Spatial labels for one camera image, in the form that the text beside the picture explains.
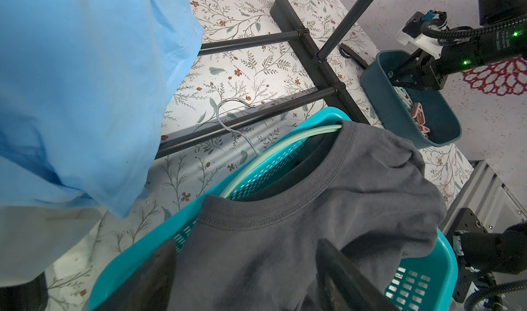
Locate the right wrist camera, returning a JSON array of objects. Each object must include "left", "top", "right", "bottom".
[{"left": 396, "top": 10, "right": 450, "bottom": 60}]

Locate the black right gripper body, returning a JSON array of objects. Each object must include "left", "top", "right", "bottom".
[{"left": 388, "top": 49, "right": 447, "bottom": 91}]

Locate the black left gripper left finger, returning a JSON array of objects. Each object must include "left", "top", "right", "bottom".
[{"left": 96, "top": 240, "right": 176, "bottom": 311}]

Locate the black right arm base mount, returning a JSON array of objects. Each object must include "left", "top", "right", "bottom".
[{"left": 446, "top": 208, "right": 526, "bottom": 303}]

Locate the teal plastic clothespin bin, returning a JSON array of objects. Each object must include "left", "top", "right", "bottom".
[{"left": 360, "top": 50, "right": 462, "bottom": 149}]

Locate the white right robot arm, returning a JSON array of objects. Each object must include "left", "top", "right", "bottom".
[{"left": 387, "top": 0, "right": 526, "bottom": 91}]

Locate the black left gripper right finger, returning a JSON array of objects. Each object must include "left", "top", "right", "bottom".
[{"left": 316, "top": 238, "right": 397, "bottom": 310}]

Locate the teal perforated tray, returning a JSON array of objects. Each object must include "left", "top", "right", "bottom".
[{"left": 85, "top": 107, "right": 458, "bottom": 310}]

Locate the light blue t-shirt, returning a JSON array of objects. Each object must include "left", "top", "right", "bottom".
[{"left": 1, "top": 0, "right": 204, "bottom": 218}]

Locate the black clothes rack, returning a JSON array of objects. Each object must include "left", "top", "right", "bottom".
[{"left": 157, "top": 0, "right": 378, "bottom": 157}]

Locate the pale green hanger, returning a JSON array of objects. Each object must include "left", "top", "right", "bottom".
[{"left": 215, "top": 97, "right": 343, "bottom": 198}]

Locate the dark grey t-shirt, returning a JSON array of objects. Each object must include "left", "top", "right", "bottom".
[{"left": 168, "top": 121, "right": 446, "bottom": 310}]

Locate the white t-shirt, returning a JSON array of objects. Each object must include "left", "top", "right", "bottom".
[{"left": 1, "top": 207, "right": 106, "bottom": 287}]

